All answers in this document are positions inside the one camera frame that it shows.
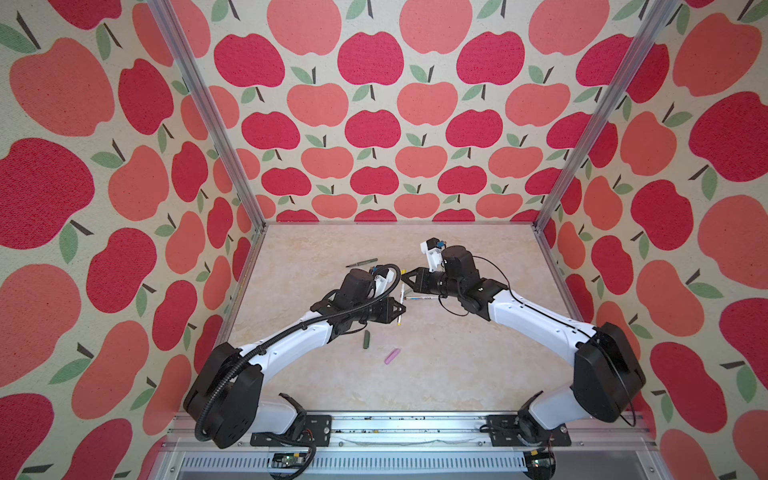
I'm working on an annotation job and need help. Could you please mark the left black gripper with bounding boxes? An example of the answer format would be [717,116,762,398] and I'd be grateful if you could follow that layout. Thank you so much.
[350,295,406,324]

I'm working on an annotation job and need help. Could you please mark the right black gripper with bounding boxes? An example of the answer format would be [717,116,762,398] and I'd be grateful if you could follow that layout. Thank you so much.
[399,264,462,302]

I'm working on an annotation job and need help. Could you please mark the dark green pen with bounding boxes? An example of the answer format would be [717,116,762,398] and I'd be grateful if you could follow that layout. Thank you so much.
[345,258,379,269]

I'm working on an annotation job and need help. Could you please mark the pink pen cap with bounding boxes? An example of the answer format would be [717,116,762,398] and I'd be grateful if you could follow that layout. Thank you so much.
[384,348,401,365]

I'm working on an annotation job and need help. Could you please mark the yellow-tipped white pen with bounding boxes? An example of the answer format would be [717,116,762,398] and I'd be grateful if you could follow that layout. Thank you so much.
[396,284,405,326]

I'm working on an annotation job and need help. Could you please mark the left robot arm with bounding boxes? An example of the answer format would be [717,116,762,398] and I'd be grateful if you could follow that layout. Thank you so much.
[183,264,405,449]

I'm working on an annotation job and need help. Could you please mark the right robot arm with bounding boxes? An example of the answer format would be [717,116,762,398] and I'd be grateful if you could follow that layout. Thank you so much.
[402,238,646,444]

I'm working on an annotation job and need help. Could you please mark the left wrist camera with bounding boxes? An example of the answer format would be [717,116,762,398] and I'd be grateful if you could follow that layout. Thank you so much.
[369,265,400,296]

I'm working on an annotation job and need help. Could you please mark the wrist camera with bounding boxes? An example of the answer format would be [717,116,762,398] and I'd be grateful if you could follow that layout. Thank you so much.
[369,265,400,296]
[420,237,446,272]

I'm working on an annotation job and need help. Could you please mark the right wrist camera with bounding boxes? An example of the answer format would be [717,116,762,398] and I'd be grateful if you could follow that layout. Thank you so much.
[420,237,446,272]

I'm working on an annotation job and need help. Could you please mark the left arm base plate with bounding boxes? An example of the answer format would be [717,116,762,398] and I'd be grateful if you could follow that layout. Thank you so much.
[250,414,333,447]

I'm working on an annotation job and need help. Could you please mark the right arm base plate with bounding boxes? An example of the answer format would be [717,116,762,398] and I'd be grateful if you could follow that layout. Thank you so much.
[479,414,572,448]

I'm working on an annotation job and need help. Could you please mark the aluminium front rail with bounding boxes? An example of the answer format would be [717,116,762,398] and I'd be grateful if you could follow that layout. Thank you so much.
[146,411,672,479]

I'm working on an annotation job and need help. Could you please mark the right aluminium corner post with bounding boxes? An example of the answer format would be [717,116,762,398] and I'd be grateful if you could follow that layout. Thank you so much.
[533,0,678,234]

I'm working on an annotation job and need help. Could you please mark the aluminium corner post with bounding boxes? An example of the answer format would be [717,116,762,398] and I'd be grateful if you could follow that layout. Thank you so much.
[148,0,267,235]
[533,0,678,234]

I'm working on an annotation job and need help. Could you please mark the left aluminium corner post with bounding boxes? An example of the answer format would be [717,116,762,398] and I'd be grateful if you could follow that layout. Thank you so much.
[148,0,267,235]

